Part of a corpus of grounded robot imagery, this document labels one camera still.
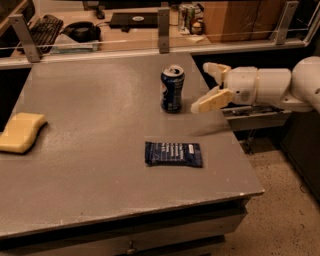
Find left metal bracket post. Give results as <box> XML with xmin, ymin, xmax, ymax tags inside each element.
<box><xmin>9</xmin><ymin>14</ymin><xmax>42</xmax><ymax>63</ymax></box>

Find black keyboard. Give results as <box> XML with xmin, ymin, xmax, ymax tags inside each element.
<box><xmin>29</xmin><ymin>14</ymin><xmax>63</xmax><ymax>53</ymax></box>

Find brown cardboard box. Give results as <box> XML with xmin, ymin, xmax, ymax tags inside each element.
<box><xmin>203</xmin><ymin>0</ymin><xmax>287</xmax><ymax>43</ymax></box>

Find grey metal shelf rail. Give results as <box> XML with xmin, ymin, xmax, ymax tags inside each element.
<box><xmin>222</xmin><ymin>106</ymin><xmax>291</xmax><ymax>131</ymax></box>

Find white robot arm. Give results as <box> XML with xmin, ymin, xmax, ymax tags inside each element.
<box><xmin>191</xmin><ymin>56</ymin><xmax>320</xmax><ymax>113</ymax></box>

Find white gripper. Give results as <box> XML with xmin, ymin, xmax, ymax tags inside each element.
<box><xmin>190</xmin><ymin>62</ymin><xmax>258</xmax><ymax>114</ymax></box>

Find middle metal bracket post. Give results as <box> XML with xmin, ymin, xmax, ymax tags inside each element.
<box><xmin>158</xmin><ymin>8</ymin><xmax>170</xmax><ymax>54</ymax></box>

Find dark blue snack packet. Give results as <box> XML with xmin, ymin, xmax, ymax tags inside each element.
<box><xmin>145</xmin><ymin>142</ymin><xmax>203</xmax><ymax>168</ymax></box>

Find small brown jar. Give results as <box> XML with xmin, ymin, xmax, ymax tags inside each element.
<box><xmin>191</xmin><ymin>22</ymin><xmax>203</xmax><ymax>35</ymax></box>

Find right metal bracket post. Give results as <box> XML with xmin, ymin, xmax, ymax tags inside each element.
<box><xmin>273</xmin><ymin>0</ymin><xmax>299</xmax><ymax>45</ymax></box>

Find yellow sponge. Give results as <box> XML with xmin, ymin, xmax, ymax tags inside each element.
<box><xmin>0</xmin><ymin>113</ymin><xmax>47</xmax><ymax>154</ymax></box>

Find blue pepsi can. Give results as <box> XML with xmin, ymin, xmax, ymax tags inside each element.
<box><xmin>161</xmin><ymin>64</ymin><xmax>185</xmax><ymax>113</ymax></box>

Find metal bracket post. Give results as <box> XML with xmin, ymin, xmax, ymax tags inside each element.
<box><xmin>9</xmin><ymin>14</ymin><xmax>42</xmax><ymax>63</ymax></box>
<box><xmin>158</xmin><ymin>8</ymin><xmax>170</xmax><ymax>54</ymax></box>
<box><xmin>273</xmin><ymin>0</ymin><xmax>299</xmax><ymax>45</ymax></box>

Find black laptop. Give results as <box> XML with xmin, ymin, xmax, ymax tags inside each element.
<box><xmin>109</xmin><ymin>12</ymin><xmax>158</xmax><ymax>29</ymax></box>

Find black headphones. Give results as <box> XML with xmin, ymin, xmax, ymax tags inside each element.
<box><xmin>62</xmin><ymin>21</ymin><xmax>101</xmax><ymax>43</ymax></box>

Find grey table drawer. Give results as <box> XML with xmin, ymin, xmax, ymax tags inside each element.
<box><xmin>0</xmin><ymin>200</ymin><xmax>247</xmax><ymax>256</ymax></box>

